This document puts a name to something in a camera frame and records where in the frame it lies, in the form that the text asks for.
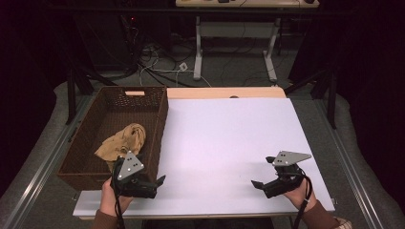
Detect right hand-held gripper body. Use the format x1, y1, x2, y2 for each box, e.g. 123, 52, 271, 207
266, 150, 312, 198

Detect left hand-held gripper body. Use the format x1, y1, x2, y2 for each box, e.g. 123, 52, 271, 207
109, 150, 158, 198

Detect tan pants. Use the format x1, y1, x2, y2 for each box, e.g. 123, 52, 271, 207
94, 123, 147, 173

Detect brown woven basket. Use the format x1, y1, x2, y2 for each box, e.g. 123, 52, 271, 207
56, 85, 170, 192

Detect person's right hand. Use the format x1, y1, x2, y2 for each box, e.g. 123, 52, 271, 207
283, 180, 318, 213

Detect person's left hand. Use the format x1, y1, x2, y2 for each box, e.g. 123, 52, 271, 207
99, 177, 135, 218

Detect black metal stand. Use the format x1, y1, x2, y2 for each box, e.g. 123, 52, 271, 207
284, 68, 338, 130
65, 60, 117, 126

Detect black horizontal bar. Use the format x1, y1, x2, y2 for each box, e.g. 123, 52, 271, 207
47, 8, 354, 17

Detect white-legged desk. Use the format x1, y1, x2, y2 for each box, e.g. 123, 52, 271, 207
175, 0, 320, 82

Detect right hand-held gripper black cable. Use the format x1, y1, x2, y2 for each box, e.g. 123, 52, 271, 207
291, 171, 314, 229

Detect hand-held gripper black cable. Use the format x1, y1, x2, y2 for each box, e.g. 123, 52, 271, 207
291, 171, 314, 229
111, 156, 126, 229

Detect left hand-held gripper black cable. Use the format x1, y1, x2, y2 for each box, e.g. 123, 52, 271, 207
111, 156, 126, 229

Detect aluminium rail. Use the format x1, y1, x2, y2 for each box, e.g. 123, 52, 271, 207
0, 94, 94, 229
313, 98, 388, 229

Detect white floor cable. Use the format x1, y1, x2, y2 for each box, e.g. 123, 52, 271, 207
139, 51, 213, 89

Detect black floor cable bundle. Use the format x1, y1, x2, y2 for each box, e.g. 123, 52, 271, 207
118, 13, 211, 89

